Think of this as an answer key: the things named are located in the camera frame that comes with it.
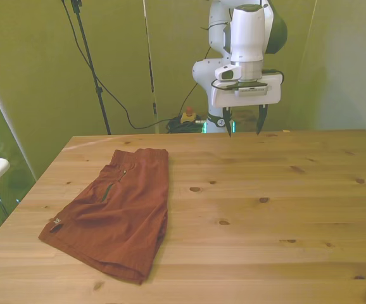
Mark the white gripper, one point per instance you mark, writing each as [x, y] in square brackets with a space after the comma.
[249, 99]

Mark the black tripod stand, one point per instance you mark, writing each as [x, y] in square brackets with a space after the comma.
[89, 60]

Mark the white partition joint strip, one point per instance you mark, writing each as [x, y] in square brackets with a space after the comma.
[150, 73]

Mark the yellow emergency stop box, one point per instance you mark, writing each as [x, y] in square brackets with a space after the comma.
[188, 116]

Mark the white slanted frame bar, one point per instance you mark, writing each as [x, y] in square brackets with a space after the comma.
[4, 117]

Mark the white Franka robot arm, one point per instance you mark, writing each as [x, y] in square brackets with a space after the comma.
[246, 35]

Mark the rust red shorts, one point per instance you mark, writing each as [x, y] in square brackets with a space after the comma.
[123, 215]

